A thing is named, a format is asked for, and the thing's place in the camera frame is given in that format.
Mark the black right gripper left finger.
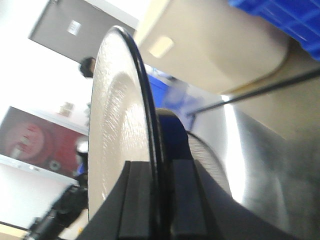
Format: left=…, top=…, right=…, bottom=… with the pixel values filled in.
left=82, top=161, right=153, bottom=240

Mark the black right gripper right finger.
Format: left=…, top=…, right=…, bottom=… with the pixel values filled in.
left=170, top=159, right=295, bottom=240

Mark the person in red hoodie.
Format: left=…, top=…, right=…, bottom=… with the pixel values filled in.
left=79, top=57, right=96, bottom=79

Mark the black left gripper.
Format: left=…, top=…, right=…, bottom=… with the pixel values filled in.
left=23, top=185, right=88, bottom=240

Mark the fire hose cabinet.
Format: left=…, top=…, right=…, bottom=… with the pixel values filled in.
left=0, top=106, right=86, bottom=178

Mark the cream plastic storage bin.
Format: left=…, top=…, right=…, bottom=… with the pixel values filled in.
left=134, top=0, right=289, bottom=94

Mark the blue plastic crate upper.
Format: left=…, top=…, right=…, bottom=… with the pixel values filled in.
left=228, top=0, right=320, bottom=61

